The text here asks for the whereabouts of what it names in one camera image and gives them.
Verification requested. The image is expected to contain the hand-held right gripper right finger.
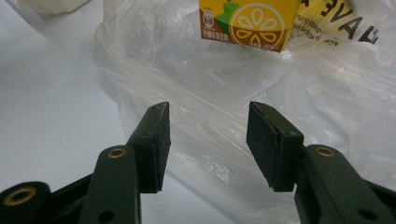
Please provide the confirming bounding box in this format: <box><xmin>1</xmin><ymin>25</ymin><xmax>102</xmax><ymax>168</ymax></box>
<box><xmin>246</xmin><ymin>100</ymin><xmax>396</xmax><ymax>224</ymax></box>

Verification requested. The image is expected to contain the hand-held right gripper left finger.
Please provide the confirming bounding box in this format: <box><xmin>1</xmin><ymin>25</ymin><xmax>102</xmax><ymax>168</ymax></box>
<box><xmin>78</xmin><ymin>101</ymin><xmax>172</xmax><ymax>224</ymax></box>

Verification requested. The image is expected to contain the clear smiley plastic bag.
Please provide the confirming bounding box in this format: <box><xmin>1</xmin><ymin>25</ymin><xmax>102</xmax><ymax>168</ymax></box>
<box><xmin>92</xmin><ymin>0</ymin><xmax>396</xmax><ymax>224</ymax></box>

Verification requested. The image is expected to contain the yellow drink carton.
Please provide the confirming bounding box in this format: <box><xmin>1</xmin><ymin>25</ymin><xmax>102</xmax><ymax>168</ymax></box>
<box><xmin>198</xmin><ymin>0</ymin><xmax>303</xmax><ymax>54</ymax></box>

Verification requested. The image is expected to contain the white plastic bin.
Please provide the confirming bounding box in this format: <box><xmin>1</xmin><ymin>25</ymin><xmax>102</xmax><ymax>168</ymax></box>
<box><xmin>17</xmin><ymin>0</ymin><xmax>92</xmax><ymax>17</ymax></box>

